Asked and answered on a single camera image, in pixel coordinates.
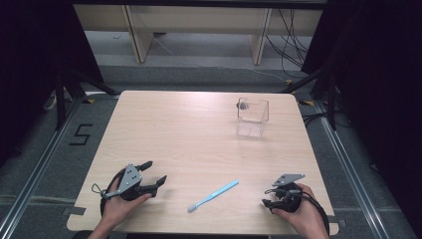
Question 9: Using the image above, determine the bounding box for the clear square plastic container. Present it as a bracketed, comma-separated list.
[235, 97, 270, 138]

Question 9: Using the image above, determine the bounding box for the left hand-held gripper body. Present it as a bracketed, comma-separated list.
[105, 163, 157, 202]

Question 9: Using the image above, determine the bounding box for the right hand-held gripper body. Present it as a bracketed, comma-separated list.
[265, 173, 307, 214]

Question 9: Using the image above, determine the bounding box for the metal floor rail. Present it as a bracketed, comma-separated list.
[313, 99, 394, 239]
[0, 96, 84, 239]

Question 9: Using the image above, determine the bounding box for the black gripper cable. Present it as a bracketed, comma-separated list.
[297, 190, 331, 237]
[91, 168, 127, 217]

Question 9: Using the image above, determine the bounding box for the light wooden furniture frame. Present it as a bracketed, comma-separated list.
[73, 3, 324, 66]

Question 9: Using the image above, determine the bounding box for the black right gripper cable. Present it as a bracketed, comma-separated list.
[297, 190, 331, 237]

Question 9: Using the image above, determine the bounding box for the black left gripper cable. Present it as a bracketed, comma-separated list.
[91, 168, 127, 217]

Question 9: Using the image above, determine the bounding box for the person's right hand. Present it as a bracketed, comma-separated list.
[272, 182, 330, 239]

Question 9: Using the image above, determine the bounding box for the bundle of black floor cables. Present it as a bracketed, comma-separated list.
[265, 8, 315, 80]

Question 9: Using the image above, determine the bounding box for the black metal stand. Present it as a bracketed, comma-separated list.
[54, 66, 121, 131]
[280, 64, 337, 131]

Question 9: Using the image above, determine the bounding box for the light blue toothbrush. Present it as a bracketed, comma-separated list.
[187, 179, 240, 214]

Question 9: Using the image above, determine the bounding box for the person's left hand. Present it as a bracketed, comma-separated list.
[99, 180, 153, 231]

